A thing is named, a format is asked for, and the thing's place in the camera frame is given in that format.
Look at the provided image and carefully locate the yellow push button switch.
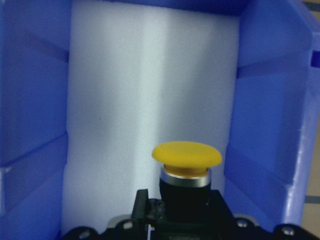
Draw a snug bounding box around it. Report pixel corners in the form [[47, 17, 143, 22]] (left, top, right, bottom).
[[151, 141, 223, 240]]

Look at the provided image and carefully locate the white foam pad right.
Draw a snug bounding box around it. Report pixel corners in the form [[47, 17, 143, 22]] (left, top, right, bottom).
[[61, 0, 240, 234]]

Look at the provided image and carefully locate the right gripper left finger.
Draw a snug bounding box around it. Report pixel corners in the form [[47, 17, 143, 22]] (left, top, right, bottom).
[[107, 189, 149, 240]]

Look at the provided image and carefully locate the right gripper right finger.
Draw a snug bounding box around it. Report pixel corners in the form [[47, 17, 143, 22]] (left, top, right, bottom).
[[208, 190, 257, 240]]

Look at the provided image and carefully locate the blue bin right side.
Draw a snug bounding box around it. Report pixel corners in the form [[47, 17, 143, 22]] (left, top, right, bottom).
[[0, 0, 320, 240]]

